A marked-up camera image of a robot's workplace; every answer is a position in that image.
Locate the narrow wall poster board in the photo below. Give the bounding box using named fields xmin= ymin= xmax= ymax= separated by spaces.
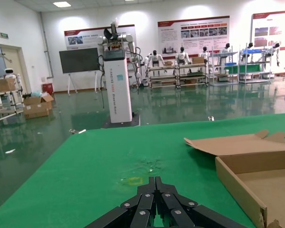
xmin=63 ymin=23 xmax=136 ymax=50

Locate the cardboard carton on rack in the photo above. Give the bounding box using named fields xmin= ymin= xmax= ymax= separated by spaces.
xmin=0 ymin=77 xmax=17 ymax=92

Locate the beige door with frame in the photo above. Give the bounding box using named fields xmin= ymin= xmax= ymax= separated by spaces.
xmin=0 ymin=42 xmax=27 ymax=95

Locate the white pipe rack workbench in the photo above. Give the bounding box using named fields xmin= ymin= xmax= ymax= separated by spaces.
xmin=0 ymin=87 xmax=24 ymax=130

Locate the white wall pipe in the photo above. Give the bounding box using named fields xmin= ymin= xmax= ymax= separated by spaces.
xmin=39 ymin=11 xmax=55 ymax=78

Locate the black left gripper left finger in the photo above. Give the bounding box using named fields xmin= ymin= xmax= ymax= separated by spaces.
xmin=85 ymin=176 xmax=157 ymax=228

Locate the open cardboard box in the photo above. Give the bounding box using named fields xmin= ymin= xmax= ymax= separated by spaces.
xmin=184 ymin=130 xmax=285 ymax=228

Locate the white tower robot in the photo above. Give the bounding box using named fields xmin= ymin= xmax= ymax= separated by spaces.
xmin=96 ymin=19 xmax=143 ymax=129

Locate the small white humanoid robot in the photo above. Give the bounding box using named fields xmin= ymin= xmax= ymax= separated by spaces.
xmin=1 ymin=68 xmax=22 ymax=95

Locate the black display screen on stand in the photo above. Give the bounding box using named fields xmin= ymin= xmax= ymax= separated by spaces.
xmin=58 ymin=47 xmax=99 ymax=95

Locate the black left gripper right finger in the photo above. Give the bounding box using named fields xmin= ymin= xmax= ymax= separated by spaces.
xmin=155 ymin=176 xmax=243 ymax=228

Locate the open cardboard carton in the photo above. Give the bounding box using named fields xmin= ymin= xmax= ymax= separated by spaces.
xmin=23 ymin=94 xmax=55 ymax=119

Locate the wall poster with red photos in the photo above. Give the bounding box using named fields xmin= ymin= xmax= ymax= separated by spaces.
xmin=251 ymin=9 xmax=285 ymax=49

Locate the green tablecloth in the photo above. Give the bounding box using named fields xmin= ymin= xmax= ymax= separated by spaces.
xmin=0 ymin=113 xmax=285 ymax=228

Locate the beige pipe workbench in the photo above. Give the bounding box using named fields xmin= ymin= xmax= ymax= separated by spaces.
xmin=175 ymin=62 xmax=209 ymax=87
xmin=148 ymin=65 xmax=178 ymax=89

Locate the grey metal shelf rack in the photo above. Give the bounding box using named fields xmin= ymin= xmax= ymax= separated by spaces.
xmin=210 ymin=45 xmax=239 ymax=86
xmin=238 ymin=43 xmax=271 ymax=84

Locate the wide wall poster board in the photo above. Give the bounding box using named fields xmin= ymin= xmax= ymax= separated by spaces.
xmin=157 ymin=16 xmax=230 ymax=56

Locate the white humanoid robot black head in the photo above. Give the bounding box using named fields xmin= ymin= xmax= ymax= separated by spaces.
xmin=219 ymin=42 xmax=232 ymax=72
xmin=143 ymin=49 xmax=164 ymax=69
xmin=269 ymin=42 xmax=282 ymax=67
xmin=199 ymin=46 xmax=211 ymax=60
xmin=175 ymin=47 xmax=190 ymax=65
xmin=242 ymin=42 xmax=255 ymax=60

